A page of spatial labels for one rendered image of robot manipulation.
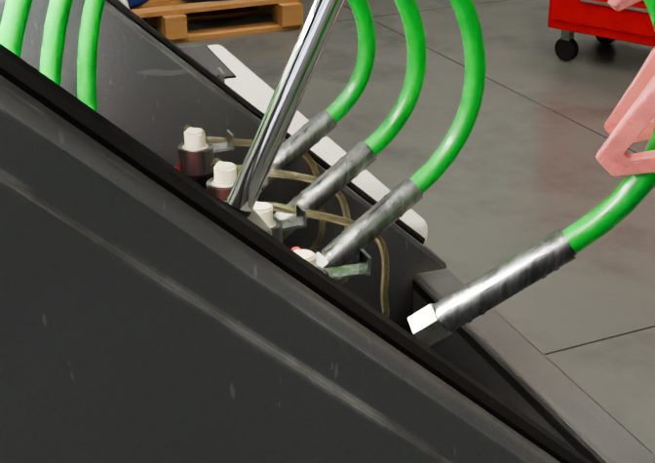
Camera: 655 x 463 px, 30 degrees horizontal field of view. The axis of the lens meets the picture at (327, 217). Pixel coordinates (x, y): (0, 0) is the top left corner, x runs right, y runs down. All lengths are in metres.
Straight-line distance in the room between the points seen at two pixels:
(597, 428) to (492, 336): 0.15
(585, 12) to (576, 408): 4.22
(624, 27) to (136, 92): 4.15
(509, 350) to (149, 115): 0.35
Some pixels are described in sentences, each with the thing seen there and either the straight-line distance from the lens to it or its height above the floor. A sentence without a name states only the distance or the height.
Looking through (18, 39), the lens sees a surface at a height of 1.27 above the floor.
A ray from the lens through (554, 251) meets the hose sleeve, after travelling 0.64.
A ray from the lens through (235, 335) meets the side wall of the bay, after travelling 0.33.
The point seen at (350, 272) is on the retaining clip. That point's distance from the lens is 0.75.
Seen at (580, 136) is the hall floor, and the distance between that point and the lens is 4.38.
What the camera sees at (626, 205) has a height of 1.21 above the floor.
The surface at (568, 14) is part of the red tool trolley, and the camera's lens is 5.17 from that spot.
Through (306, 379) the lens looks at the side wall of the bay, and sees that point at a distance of 0.34.
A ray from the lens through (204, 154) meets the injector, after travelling 0.94.
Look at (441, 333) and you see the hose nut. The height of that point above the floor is 1.14.
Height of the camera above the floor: 1.46
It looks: 24 degrees down
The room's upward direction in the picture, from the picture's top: 1 degrees counter-clockwise
